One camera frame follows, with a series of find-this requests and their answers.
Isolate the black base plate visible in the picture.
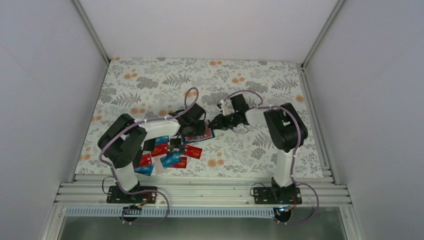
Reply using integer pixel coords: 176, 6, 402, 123
253, 185, 303, 205
106, 185, 157, 204

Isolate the blue card centre pile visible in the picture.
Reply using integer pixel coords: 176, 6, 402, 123
160, 154, 181, 169

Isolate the small black card top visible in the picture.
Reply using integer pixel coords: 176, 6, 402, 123
169, 138, 182, 148

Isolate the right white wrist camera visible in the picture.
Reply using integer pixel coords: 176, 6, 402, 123
216, 99, 232, 116

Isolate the blue card upper pile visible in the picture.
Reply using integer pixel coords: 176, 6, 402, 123
155, 135, 170, 145

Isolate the red card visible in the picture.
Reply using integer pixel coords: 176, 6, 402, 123
150, 142, 169, 157
170, 156, 188, 169
186, 124, 212, 141
138, 153, 153, 168
184, 144, 203, 160

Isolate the red card under pile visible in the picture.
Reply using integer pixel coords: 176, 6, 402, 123
170, 156, 188, 169

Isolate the blue card pile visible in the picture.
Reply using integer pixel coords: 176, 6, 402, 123
160, 154, 181, 169
155, 135, 170, 145

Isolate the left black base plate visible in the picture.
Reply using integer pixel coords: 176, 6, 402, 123
106, 185, 157, 204

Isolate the black card upper left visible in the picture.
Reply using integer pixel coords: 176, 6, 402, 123
142, 138, 156, 152

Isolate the floral patterned table mat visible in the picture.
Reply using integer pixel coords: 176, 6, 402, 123
75, 57, 312, 178

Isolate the grey slotted cable duct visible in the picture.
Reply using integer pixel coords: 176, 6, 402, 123
65, 206, 285, 219

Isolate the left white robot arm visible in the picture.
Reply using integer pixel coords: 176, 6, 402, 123
97, 103, 206, 203

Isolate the blue leather card holder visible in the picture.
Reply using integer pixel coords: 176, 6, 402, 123
180, 119, 215, 144

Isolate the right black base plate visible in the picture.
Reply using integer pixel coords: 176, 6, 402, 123
253, 185, 303, 205

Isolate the blue card front left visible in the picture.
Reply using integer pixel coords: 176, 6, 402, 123
134, 164, 154, 176

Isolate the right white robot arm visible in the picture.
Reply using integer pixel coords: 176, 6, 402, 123
209, 94, 308, 204

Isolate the black vip card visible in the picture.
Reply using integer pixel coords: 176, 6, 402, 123
166, 145, 186, 157

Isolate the aluminium rail frame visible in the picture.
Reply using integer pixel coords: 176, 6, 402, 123
54, 174, 352, 207

